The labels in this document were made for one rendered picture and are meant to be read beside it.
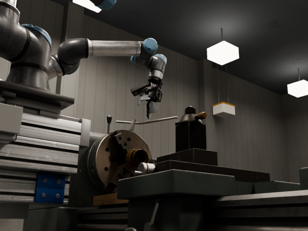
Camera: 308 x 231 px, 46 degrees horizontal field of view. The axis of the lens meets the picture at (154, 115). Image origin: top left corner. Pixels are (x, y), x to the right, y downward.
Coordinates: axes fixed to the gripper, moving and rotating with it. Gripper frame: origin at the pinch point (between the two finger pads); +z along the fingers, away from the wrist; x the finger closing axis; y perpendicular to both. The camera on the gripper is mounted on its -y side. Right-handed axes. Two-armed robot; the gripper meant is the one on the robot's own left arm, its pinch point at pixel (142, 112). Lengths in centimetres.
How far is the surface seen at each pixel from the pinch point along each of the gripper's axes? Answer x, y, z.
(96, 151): -15.0, -9.8, 29.4
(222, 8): 326, -76, -388
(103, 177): -9.8, -4.9, 39.5
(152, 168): -54, 38, 47
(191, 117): -47, 44, 26
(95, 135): -3.7, -20.9, 16.3
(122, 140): -10.5, -0.6, 21.0
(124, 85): 367, -254, -248
